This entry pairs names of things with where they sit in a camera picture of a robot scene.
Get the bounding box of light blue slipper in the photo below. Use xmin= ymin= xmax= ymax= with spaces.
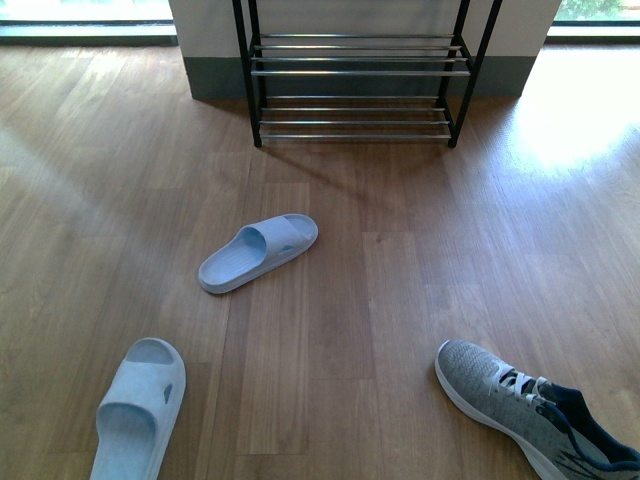
xmin=90 ymin=338 xmax=186 ymax=479
xmin=198 ymin=213 xmax=319 ymax=294

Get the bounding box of grey knit sneaker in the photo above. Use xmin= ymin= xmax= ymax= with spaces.
xmin=434 ymin=339 xmax=639 ymax=479

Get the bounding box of black metal shoe rack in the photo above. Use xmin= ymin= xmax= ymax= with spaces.
xmin=232 ymin=1 xmax=502 ymax=147

